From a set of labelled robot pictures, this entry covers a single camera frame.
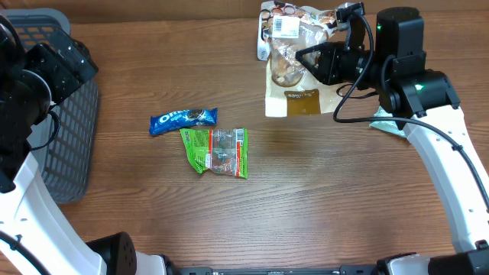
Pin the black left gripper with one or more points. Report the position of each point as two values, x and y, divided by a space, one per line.
68 77

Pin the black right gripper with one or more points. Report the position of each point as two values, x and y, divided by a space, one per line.
324 71

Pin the beige nut snack pouch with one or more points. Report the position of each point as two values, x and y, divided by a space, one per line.
290 88

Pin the mint green wipes packet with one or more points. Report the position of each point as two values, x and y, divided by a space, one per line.
386 126

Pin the blue Oreo cookie packet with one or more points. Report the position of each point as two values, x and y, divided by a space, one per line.
182 119

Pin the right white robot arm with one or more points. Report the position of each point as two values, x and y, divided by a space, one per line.
389 58

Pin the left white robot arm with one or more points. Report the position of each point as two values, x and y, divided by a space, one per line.
35 235

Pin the white barcode scanner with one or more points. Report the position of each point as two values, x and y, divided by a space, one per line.
263 47

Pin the grey plastic mesh basket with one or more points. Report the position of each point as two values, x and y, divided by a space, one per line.
60 136

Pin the green clear snack packet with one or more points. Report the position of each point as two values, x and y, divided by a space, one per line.
221 151

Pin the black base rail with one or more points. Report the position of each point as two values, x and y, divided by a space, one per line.
366 269

